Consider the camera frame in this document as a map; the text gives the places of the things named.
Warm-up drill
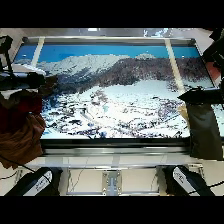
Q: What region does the black cable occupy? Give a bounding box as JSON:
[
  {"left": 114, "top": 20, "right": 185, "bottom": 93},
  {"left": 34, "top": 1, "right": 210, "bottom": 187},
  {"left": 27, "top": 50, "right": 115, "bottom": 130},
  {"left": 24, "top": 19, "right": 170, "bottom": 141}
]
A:
[
  {"left": 0, "top": 153, "right": 36, "bottom": 174},
  {"left": 195, "top": 180, "right": 224, "bottom": 196}
]

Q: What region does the dark grey garment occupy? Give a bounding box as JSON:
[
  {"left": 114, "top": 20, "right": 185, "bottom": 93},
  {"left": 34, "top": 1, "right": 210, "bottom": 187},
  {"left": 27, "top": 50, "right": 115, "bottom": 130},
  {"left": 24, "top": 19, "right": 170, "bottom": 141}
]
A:
[{"left": 185, "top": 101, "right": 224, "bottom": 162}]

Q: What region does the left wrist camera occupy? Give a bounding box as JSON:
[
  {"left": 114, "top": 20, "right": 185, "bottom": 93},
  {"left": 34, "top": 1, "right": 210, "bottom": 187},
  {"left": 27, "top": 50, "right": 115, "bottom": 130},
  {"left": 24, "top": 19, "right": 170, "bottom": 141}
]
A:
[{"left": 0, "top": 34, "right": 15, "bottom": 73}]

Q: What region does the brown garment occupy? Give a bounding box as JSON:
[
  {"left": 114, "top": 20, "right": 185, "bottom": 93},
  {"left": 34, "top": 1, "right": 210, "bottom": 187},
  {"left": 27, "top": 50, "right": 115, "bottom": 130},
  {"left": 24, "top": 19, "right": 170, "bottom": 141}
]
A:
[{"left": 0, "top": 75, "right": 60, "bottom": 170}]

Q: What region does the dark red garment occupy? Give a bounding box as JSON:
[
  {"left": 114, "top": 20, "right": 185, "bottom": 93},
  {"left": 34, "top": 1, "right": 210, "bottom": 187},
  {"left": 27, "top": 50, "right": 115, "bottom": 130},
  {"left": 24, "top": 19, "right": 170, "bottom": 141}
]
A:
[{"left": 0, "top": 90, "right": 44, "bottom": 135}]

